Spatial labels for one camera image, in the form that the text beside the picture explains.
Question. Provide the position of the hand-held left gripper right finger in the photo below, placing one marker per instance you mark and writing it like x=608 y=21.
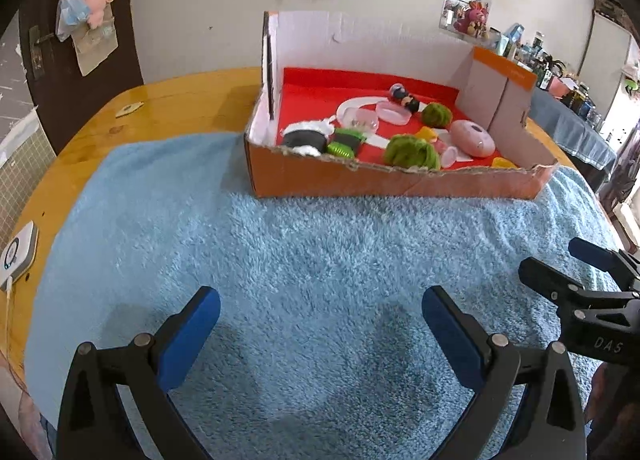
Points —
x=450 y=335

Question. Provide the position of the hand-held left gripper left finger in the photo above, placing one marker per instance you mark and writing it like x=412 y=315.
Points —
x=190 y=335

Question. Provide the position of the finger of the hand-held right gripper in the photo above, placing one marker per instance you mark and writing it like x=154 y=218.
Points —
x=590 y=252
x=542 y=277

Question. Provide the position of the yellow bottle cap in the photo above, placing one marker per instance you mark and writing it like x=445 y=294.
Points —
x=504 y=163

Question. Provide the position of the pink toy camera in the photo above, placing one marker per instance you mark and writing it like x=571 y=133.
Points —
x=472 y=140

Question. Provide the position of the large green fuzzy scrunchie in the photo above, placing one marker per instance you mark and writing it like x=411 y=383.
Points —
x=410 y=153

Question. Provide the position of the orange cardboard box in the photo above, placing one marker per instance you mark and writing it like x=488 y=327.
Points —
x=350 y=180

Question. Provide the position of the small yellow pink toy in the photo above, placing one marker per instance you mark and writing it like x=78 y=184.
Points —
x=427 y=133

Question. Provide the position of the small green fuzzy ball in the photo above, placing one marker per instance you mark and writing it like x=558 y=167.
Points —
x=436 y=115

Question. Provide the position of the green foil packet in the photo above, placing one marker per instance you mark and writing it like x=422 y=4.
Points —
x=345 y=145

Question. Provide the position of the small dark-haired figurine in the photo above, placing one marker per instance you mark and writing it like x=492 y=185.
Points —
x=410 y=103

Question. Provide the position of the clear round plastic lid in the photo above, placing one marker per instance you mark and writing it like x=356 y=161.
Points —
x=392 y=114

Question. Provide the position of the black white sock roll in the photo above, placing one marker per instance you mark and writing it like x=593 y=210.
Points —
x=300 y=139

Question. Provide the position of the clear plastic container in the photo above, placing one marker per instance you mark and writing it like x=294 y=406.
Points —
x=361 y=120

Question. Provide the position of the person's right hand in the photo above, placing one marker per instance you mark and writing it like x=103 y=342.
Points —
x=602 y=400

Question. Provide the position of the cloth covered side table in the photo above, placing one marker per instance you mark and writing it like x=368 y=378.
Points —
x=565 y=125

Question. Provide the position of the blue fluffy towel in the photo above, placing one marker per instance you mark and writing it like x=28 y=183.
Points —
x=300 y=250

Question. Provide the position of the green hanging toy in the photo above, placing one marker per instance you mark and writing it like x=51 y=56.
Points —
x=631 y=84

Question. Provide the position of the pink cloth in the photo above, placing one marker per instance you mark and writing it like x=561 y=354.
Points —
x=25 y=405

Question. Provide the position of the clutter of bottles and boxes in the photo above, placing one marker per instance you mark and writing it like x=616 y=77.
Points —
x=550 y=70

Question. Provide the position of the white flat device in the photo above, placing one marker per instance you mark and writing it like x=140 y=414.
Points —
x=17 y=252

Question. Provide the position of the small wooden tag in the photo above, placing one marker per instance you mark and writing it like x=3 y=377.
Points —
x=129 y=109

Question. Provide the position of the dark patterned cloth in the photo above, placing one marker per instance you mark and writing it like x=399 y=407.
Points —
x=612 y=8

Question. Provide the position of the dark brown door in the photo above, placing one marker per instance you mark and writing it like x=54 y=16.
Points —
x=115 y=60

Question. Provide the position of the clear plastic bag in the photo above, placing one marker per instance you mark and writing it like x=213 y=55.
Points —
x=70 y=15

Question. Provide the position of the pink plush toy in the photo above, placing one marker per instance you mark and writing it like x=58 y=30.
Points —
x=95 y=3

